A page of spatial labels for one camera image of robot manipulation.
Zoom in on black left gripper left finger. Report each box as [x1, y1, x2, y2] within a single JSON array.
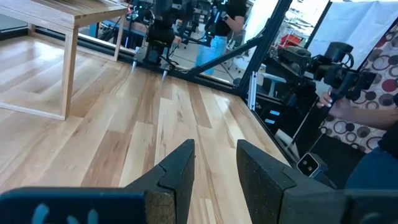
[[0, 139, 196, 224]]

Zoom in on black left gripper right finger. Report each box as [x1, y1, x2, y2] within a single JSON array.
[[236, 139, 398, 224]]

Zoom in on person's forearm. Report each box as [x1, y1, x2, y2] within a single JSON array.
[[348, 105, 398, 130]]

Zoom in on wooden slatted shelf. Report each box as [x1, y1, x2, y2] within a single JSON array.
[[0, 0, 129, 121]]

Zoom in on black control box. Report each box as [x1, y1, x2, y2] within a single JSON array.
[[259, 96, 292, 138]]

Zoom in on person's hand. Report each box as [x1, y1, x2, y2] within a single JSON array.
[[316, 91, 354, 119]]

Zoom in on red box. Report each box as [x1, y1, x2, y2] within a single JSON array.
[[280, 33, 302, 48]]

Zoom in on person in patterned shirt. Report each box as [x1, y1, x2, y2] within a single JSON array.
[[319, 17, 398, 154]]

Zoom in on white cloth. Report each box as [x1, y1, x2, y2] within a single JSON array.
[[306, 0, 398, 68]]

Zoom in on small table-level camera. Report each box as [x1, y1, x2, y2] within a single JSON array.
[[295, 151, 322, 179]]

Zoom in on silver metal bracket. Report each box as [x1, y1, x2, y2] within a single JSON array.
[[248, 70, 258, 112]]

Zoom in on black aluminium table frame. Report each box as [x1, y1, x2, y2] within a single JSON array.
[[34, 0, 312, 166]]

